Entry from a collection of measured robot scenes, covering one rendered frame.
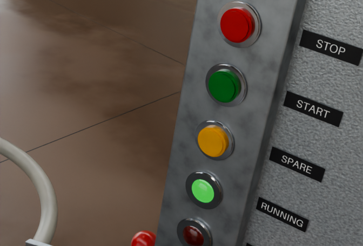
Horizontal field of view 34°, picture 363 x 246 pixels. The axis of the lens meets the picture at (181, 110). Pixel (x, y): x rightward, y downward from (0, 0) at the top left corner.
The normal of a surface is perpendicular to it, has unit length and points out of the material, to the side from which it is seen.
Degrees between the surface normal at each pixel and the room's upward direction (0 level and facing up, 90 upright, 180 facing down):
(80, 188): 0
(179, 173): 90
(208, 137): 90
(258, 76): 90
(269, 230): 90
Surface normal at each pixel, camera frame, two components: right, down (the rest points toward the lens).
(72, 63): 0.15, -0.87
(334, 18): -0.52, 0.33
